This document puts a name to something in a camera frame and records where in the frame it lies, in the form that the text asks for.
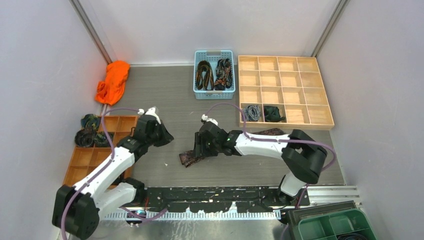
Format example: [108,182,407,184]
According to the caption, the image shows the red floral dark tie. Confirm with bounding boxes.
[214,58,233,91]

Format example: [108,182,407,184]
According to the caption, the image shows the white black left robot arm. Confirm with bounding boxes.
[52,106,174,240]

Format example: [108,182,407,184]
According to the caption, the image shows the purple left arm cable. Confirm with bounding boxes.
[60,107,168,240]

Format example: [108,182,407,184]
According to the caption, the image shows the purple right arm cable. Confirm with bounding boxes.
[203,102,337,240]

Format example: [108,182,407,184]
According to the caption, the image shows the blue yellow rolled tie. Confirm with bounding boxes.
[80,113,101,131]

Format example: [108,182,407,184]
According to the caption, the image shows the orange striped dark tie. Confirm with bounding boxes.
[195,60,214,91]

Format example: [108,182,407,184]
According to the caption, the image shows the brown paisley patterned tie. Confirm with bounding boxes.
[179,128,285,168]

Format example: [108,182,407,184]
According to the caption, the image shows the light blue plastic basket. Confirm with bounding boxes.
[192,50,236,100]

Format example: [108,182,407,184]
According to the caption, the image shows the grey patterned rolled tie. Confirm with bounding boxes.
[242,104,262,122]

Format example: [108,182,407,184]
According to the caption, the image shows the orange cloth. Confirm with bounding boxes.
[94,60,130,106]

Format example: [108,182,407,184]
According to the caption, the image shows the green plastic bin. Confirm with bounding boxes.
[294,208,377,240]

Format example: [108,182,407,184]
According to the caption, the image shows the light wooden compartment tray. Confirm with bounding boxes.
[238,55,335,130]

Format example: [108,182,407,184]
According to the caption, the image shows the green patterned rolled tie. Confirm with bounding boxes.
[93,131,114,148]

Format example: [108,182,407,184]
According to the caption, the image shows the dark framed box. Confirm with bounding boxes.
[282,200,357,240]

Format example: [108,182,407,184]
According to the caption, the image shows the orange wooden compartment tray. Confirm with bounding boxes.
[63,115,138,186]

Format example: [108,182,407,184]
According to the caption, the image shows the dark green rolled tie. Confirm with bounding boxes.
[263,105,286,123]

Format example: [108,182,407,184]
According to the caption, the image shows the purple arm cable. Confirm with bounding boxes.
[203,102,337,240]
[60,107,168,240]

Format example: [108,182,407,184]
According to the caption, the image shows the perforated aluminium rail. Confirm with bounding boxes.
[103,209,281,221]

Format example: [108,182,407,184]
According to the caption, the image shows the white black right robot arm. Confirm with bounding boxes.
[193,116,328,206]

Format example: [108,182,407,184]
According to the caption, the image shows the dark brown rolled tie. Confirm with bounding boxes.
[74,127,97,148]

